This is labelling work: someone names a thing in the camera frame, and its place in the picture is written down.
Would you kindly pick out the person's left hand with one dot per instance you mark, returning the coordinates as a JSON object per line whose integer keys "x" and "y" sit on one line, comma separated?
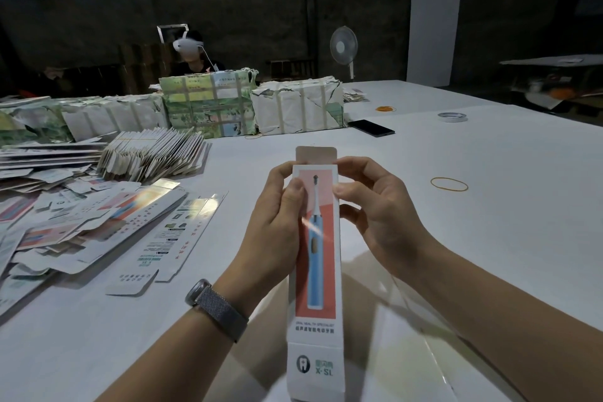
{"x": 269, "y": 246}

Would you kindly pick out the person's right hand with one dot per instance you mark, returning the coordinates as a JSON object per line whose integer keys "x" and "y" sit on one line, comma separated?
{"x": 391, "y": 218}

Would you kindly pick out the toothbrush carton box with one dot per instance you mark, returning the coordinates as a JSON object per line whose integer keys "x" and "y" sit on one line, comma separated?
{"x": 316, "y": 340}

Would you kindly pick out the fanned stack of white cartons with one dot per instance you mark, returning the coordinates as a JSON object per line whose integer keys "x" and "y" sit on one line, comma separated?
{"x": 151, "y": 154}

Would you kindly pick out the pile of cartons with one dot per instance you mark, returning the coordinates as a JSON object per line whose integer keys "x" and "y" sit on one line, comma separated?
{"x": 56, "y": 227}

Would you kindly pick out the person's right forearm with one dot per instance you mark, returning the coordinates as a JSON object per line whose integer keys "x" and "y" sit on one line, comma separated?
{"x": 513, "y": 326}

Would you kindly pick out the thin tan rubber band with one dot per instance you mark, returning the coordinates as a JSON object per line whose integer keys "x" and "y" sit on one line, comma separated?
{"x": 432, "y": 184}

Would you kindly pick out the grey band wristwatch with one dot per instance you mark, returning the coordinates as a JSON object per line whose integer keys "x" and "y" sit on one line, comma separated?
{"x": 219, "y": 310}

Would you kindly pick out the black smartphone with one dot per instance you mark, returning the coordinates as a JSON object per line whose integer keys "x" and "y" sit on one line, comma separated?
{"x": 371, "y": 128}

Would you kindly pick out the small orange tape roll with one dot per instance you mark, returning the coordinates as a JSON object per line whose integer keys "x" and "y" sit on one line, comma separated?
{"x": 384, "y": 109}

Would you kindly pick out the white tape roll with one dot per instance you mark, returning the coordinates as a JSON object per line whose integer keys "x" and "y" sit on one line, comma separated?
{"x": 442, "y": 116}

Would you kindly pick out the small white paper stack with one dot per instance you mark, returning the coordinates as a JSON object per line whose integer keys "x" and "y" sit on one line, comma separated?
{"x": 354, "y": 95}

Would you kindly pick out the green printed wrapped bundle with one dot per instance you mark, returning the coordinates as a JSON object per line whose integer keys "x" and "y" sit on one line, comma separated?
{"x": 207, "y": 103}

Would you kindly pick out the dark wooden chair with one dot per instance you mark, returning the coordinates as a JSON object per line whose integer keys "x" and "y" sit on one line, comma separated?
{"x": 290, "y": 69}

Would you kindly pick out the white standing fan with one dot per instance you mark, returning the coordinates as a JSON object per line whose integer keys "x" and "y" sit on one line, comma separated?
{"x": 344, "y": 44}

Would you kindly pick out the white board panel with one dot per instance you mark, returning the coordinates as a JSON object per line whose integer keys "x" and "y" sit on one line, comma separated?
{"x": 434, "y": 31}

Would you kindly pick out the cluttered side table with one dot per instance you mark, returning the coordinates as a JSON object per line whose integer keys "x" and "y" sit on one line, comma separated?
{"x": 551, "y": 86}

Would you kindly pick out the stack of brown cartons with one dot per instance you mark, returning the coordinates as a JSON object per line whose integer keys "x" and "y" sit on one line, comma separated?
{"x": 143, "y": 67}

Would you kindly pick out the row of white wrapped bundles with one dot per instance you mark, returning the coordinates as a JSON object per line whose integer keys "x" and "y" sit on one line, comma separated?
{"x": 85, "y": 119}

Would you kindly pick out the white head-mounted camera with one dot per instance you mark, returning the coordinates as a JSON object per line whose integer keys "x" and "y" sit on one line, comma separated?
{"x": 186, "y": 46}

